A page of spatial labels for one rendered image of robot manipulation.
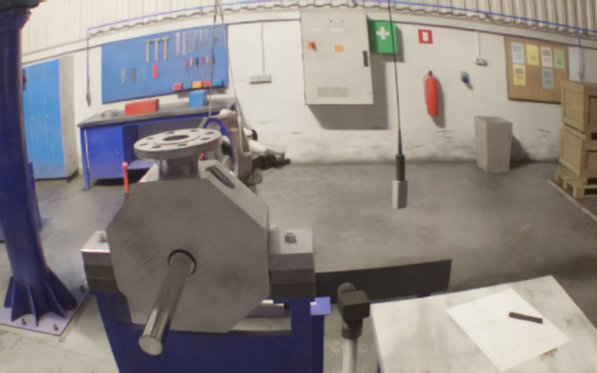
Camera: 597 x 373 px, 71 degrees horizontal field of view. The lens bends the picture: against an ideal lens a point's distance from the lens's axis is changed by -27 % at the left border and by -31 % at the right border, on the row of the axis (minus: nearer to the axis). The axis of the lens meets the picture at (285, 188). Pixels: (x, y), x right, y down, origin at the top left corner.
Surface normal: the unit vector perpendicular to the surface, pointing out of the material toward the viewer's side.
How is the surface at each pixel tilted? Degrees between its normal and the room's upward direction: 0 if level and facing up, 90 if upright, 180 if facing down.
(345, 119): 90
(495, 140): 93
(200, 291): 90
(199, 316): 90
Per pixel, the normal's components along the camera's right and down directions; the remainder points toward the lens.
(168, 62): -0.04, 0.29
